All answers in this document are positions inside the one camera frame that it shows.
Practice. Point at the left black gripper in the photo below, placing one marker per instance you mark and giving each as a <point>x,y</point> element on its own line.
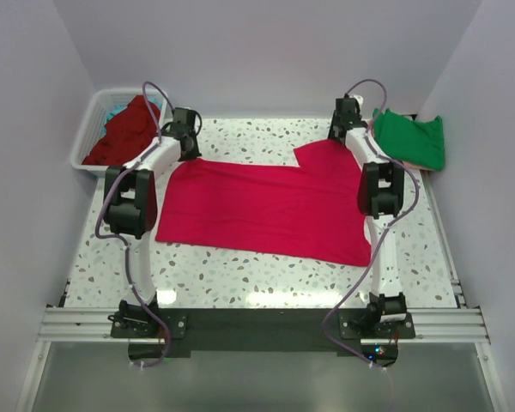
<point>195,154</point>

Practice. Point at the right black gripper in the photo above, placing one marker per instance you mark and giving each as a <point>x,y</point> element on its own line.
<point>331,133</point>

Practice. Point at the pink red t-shirt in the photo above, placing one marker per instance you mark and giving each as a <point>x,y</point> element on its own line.
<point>308,210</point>

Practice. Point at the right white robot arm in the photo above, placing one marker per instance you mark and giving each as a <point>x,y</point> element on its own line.
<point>380,199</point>

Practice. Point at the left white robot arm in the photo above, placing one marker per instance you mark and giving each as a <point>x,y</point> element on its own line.
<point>129,213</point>

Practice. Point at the folded peach t-shirt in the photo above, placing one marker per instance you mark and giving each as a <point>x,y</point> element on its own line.
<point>405,163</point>

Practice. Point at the dark red t-shirt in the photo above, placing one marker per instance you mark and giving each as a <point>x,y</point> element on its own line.
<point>128,133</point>

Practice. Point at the folded green t-shirt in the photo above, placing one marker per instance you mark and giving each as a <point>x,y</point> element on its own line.
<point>421,144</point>

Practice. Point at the white plastic laundry basket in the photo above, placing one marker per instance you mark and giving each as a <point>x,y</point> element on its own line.
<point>93,124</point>

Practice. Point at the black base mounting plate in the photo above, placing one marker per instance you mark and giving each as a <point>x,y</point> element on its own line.
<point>178,333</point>

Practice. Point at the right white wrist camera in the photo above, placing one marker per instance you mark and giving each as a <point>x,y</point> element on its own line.
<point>359,99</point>

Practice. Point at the aluminium rail frame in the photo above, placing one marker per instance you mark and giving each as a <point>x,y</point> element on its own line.
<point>78,366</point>

